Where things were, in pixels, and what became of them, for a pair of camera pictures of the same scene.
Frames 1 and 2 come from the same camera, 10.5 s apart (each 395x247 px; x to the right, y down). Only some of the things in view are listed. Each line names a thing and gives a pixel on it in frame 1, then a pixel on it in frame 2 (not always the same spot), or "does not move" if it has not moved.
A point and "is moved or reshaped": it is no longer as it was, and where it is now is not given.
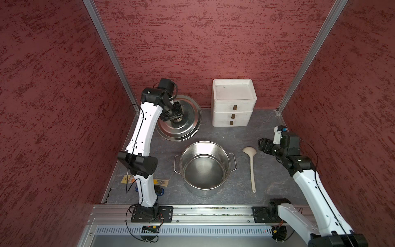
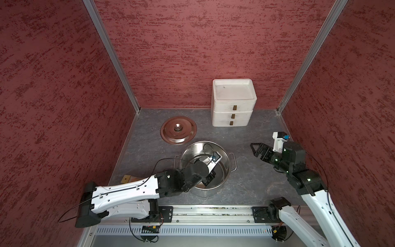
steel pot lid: [182, 128] is moved or reshaped
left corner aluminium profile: [111, 50] does not move
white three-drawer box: [233, 101] does not move
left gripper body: [172, 110] to [208, 178]
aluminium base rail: [121, 215] does not move
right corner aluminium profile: [337, 9] does not move
